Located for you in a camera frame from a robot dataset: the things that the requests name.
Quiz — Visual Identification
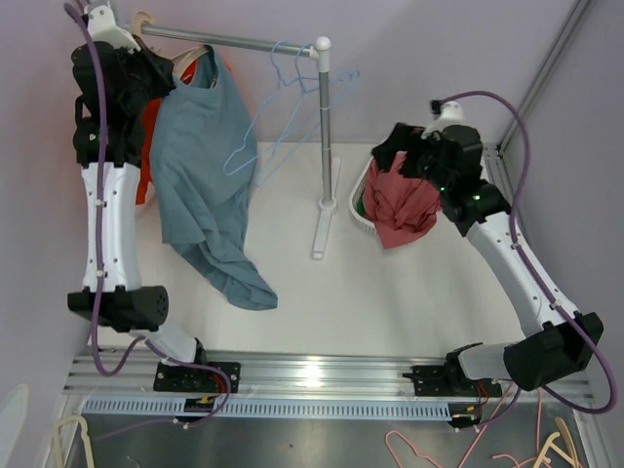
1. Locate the orange t shirt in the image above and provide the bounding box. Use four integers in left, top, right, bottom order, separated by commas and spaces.
134, 58, 201, 206

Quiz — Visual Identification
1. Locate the grey metal clothes rack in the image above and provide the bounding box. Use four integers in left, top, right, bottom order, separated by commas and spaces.
139, 19, 341, 260

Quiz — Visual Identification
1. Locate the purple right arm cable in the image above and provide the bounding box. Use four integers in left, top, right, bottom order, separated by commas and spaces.
438, 90, 619, 415

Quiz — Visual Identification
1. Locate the pink wire hanger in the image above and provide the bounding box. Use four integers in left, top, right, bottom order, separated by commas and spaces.
383, 389, 545, 467

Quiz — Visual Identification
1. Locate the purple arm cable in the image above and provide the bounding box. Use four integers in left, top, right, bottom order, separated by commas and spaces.
438, 90, 619, 415
62, 2, 231, 443

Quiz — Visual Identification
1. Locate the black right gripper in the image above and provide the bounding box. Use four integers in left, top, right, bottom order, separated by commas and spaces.
370, 124, 451, 194

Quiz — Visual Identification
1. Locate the beige hanger on floor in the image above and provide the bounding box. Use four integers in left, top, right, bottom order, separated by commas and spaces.
531, 416, 581, 468
51, 414, 96, 468

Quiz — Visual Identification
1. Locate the beige wooden hanger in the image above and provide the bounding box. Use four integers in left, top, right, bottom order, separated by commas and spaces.
172, 44, 212, 85
131, 11, 154, 37

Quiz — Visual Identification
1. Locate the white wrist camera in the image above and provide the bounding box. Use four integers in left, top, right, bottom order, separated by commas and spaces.
81, 0, 140, 54
421, 99, 464, 139

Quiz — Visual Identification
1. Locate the aluminium mounting rail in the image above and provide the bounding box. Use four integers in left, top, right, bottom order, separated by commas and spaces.
62, 347, 444, 400

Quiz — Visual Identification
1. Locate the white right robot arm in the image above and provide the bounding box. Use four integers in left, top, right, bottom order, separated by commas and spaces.
371, 123, 604, 395

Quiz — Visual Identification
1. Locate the green t shirt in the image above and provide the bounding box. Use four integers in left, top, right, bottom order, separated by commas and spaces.
356, 190, 367, 218

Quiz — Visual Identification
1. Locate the grey blue t shirt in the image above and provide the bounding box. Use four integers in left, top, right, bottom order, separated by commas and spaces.
149, 47, 278, 311

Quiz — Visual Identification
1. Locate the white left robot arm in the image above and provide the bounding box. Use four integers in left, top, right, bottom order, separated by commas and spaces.
67, 41, 210, 391

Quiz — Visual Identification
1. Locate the beige hanger on floor right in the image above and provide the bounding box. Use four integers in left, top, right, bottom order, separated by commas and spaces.
531, 416, 581, 468

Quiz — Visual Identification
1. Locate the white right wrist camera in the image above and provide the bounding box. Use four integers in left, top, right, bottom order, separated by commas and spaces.
421, 99, 464, 139

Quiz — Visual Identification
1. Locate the light blue wire hanger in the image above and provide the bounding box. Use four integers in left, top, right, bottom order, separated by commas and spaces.
222, 39, 313, 177
253, 41, 361, 187

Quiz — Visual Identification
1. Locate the beige hanger on floor left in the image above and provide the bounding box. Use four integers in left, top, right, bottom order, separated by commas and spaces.
51, 414, 96, 468

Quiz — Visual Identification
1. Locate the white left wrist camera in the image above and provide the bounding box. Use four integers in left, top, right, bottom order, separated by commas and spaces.
81, 0, 140, 54

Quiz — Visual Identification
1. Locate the white slotted cable duct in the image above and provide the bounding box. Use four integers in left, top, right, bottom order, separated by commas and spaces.
82, 396, 451, 421

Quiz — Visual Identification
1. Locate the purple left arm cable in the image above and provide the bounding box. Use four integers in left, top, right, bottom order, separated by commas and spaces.
62, 2, 231, 443

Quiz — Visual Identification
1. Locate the white perforated plastic basket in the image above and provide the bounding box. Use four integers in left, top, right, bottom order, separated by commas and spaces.
349, 156, 381, 240

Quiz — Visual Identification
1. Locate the dusty red t shirt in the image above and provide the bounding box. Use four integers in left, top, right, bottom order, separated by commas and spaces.
362, 152, 442, 250

